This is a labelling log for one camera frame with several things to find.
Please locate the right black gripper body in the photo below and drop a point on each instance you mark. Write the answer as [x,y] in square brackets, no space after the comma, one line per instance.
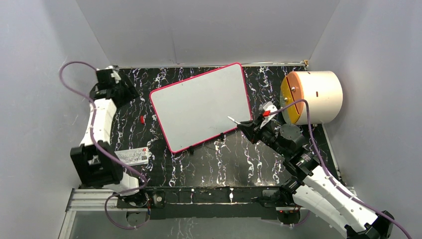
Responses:
[266,134]

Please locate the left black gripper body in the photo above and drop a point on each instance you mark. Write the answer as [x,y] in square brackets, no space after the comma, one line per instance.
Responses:
[116,86]

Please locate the pink-framed whiteboard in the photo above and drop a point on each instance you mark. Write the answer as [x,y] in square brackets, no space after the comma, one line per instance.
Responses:
[198,109]

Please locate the red-capped whiteboard marker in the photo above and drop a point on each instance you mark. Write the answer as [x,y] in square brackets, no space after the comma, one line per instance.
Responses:
[233,120]

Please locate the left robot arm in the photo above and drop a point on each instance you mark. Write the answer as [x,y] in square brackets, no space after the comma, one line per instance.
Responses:
[91,158]

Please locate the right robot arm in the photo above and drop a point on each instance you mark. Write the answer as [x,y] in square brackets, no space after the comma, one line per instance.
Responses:
[311,187]

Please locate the whiteboard metal stand leg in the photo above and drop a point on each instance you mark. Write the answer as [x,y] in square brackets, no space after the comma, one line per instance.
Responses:
[191,149]

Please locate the white printed label card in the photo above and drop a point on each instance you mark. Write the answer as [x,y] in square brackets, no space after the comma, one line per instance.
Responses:
[134,157]

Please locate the white cylindrical drum device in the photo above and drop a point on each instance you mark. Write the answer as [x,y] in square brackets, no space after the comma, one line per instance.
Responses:
[321,89]

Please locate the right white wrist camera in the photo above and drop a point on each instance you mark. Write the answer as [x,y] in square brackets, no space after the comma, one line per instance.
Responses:
[267,108]

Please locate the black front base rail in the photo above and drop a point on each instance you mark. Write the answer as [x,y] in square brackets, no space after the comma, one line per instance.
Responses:
[263,202]

